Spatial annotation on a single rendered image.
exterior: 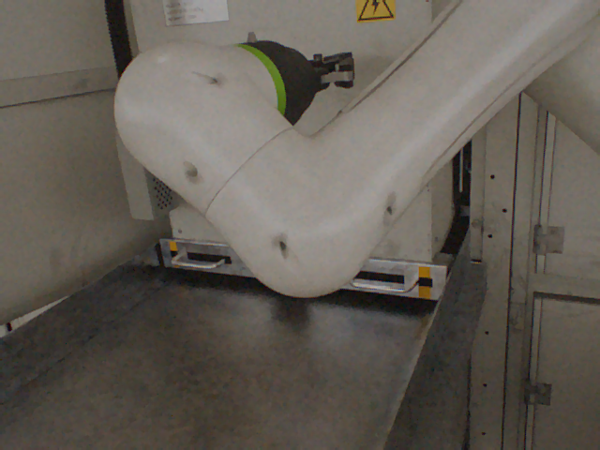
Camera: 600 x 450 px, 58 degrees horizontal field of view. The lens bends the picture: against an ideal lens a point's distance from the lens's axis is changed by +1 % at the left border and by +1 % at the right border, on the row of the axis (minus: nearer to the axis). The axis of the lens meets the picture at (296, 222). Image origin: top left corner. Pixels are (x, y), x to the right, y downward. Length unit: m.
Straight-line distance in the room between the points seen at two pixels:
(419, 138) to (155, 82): 0.20
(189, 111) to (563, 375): 0.90
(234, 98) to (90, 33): 0.76
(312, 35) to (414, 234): 0.33
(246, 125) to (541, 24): 0.25
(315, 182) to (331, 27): 0.47
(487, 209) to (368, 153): 0.63
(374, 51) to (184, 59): 0.44
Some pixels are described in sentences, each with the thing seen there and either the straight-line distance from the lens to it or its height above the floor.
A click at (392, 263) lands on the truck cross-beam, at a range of 0.87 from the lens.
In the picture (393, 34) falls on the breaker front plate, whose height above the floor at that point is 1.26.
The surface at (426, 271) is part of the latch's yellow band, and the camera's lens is 0.86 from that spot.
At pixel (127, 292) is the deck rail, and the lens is 1.03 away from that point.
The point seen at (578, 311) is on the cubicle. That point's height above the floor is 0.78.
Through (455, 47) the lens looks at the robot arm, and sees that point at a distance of 0.46.
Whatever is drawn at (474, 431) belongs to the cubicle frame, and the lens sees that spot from 1.26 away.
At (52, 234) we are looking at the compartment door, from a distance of 1.12.
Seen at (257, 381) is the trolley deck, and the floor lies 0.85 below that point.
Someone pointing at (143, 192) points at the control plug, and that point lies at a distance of 0.91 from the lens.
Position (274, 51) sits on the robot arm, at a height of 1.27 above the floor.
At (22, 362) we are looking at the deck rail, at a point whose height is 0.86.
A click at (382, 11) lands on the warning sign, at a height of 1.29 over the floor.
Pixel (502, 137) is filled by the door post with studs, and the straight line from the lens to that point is 0.97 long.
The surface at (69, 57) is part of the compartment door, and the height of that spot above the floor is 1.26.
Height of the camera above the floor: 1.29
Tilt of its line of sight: 20 degrees down
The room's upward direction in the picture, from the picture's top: 5 degrees counter-clockwise
